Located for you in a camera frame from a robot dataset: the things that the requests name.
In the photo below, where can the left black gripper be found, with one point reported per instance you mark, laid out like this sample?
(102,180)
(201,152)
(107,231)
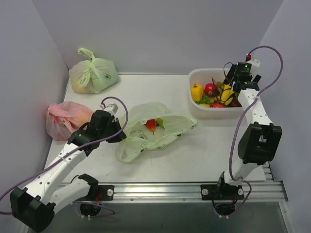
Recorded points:
(114,131)

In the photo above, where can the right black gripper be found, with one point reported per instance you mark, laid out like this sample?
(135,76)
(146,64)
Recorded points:
(231,81)

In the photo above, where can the yellow banana bunch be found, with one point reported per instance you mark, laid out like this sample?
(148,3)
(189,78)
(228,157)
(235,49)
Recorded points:
(227,95)

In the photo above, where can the light green fruit bag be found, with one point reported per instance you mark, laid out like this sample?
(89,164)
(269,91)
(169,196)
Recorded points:
(169,127)

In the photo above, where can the brown longan bunch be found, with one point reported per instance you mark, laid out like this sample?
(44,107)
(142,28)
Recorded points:
(218,88)

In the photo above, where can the red tomato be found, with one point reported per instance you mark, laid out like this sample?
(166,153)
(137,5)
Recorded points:
(217,105)

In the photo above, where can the yellow bell pepper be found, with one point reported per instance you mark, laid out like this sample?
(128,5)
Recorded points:
(196,92)

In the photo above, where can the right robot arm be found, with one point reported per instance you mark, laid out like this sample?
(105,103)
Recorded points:
(261,138)

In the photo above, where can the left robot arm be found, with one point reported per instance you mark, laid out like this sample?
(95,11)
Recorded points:
(37,203)

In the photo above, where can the dark red fruit lower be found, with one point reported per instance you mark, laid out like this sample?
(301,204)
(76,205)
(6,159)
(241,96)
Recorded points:
(234,103)

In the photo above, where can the small yellow fruit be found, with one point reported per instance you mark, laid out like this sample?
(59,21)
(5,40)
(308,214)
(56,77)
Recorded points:
(204,105)

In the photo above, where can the pink knotted plastic bag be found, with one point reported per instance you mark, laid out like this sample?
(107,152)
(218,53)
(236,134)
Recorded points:
(65,118)

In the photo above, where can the green knotted plastic bag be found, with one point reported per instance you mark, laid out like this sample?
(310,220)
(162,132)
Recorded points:
(92,75)

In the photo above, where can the red apple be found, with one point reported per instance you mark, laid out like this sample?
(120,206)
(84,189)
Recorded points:
(210,89)

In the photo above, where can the white plastic basket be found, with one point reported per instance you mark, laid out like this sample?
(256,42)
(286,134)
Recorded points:
(203,76)

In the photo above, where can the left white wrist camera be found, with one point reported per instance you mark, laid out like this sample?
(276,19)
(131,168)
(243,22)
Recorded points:
(111,108)

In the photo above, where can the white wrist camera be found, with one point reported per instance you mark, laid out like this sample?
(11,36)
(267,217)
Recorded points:
(253,61)
(111,108)

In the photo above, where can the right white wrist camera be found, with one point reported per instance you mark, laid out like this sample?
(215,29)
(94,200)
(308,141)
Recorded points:
(253,61)

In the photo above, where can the left black base bracket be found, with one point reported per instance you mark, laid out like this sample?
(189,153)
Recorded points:
(101,192)

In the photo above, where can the black base bracket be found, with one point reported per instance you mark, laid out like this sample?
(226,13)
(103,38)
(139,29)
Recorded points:
(101,192)
(213,192)

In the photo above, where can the right black base bracket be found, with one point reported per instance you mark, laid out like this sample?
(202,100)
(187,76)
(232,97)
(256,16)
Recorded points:
(213,192)

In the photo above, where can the aluminium mounting rail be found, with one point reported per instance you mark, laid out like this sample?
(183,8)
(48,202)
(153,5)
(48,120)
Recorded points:
(191,192)

